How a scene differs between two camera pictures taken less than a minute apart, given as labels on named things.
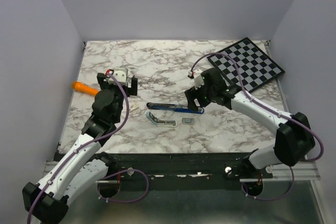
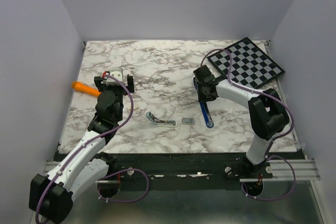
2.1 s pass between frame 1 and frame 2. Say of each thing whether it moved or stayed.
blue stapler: moved
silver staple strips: stayed
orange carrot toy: stayed
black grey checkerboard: stayed
